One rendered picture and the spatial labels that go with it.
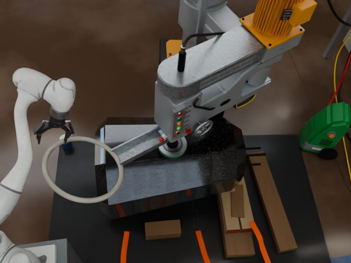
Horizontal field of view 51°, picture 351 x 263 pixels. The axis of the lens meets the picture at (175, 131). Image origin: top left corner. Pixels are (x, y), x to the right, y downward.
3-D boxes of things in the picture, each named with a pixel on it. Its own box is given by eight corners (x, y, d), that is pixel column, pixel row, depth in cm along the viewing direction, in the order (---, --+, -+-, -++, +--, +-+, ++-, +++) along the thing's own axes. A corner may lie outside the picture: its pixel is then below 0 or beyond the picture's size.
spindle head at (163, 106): (196, 100, 267) (203, 57, 229) (214, 122, 258) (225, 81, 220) (153, 122, 255) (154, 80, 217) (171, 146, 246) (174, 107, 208)
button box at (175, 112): (180, 130, 237) (183, 104, 213) (182, 133, 236) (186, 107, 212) (169, 135, 235) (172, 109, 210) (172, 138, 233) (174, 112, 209)
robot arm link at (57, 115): (72, 112, 178) (69, 121, 182) (68, 99, 183) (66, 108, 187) (52, 112, 174) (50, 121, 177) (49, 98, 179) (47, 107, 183)
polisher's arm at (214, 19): (170, 14, 292) (172, -13, 271) (206, 1, 303) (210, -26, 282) (226, 78, 261) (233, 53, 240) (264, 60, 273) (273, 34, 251)
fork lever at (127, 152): (193, 106, 269) (194, 102, 265) (209, 126, 261) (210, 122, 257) (108, 148, 244) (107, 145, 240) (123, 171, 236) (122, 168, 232)
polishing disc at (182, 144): (179, 161, 266) (179, 160, 265) (152, 149, 270) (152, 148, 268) (191, 139, 276) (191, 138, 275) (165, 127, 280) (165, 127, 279)
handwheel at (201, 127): (203, 120, 255) (206, 107, 242) (212, 131, 251) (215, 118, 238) (185, 130, 250) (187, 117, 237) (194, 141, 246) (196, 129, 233)
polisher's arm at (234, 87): (248, 78, 286) (266, 30, 245) (268, 98, 277) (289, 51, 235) (168, 118, 262) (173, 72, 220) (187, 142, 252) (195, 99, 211)
